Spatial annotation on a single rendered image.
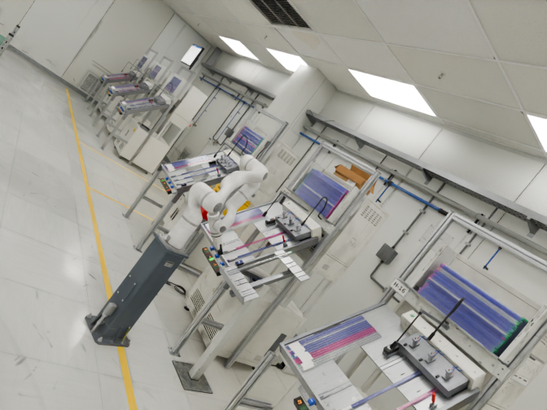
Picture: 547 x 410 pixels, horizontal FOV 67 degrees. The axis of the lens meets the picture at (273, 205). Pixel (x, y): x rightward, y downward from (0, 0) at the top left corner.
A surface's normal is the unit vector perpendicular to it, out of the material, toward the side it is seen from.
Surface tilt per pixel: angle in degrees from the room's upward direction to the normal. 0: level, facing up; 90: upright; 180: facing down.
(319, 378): 45
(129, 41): 90
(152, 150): 90
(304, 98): 90
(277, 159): 90
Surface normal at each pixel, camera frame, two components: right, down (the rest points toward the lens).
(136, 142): 0.44, 0.41
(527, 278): -0.66, -0.45
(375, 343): -0.04, -0.88
